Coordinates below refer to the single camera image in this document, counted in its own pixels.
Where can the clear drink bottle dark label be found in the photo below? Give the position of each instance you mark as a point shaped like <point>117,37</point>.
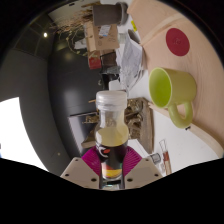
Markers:
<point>111,146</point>

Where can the small yellow tag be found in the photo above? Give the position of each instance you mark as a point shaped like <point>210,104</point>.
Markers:
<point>134,26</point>

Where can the black wall screen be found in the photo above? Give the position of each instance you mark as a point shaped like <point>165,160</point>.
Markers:
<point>81,133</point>

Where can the packaged wooden paintbrush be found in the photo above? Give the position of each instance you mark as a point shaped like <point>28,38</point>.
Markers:
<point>166,160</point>

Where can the large ceiling light panel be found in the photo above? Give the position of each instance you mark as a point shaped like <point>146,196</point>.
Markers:
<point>16,133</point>

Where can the lime green mug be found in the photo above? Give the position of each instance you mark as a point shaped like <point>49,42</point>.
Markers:
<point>181,88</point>

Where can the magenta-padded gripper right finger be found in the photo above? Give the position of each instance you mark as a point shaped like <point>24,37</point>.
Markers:
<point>145,171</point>

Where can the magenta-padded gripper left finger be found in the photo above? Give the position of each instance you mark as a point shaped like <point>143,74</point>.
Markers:
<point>78,171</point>

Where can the flat round red coaster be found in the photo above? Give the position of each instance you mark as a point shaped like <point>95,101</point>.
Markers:
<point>177,41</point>

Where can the small white-lidded jar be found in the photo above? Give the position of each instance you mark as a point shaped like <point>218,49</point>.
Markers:
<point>155,158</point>

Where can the round ceiling spotlight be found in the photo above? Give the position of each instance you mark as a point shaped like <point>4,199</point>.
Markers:
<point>45,34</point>

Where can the spread newspaper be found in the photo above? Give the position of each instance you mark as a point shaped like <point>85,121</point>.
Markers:
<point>131,63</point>

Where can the red box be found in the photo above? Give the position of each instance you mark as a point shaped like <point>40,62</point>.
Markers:
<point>94,60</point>

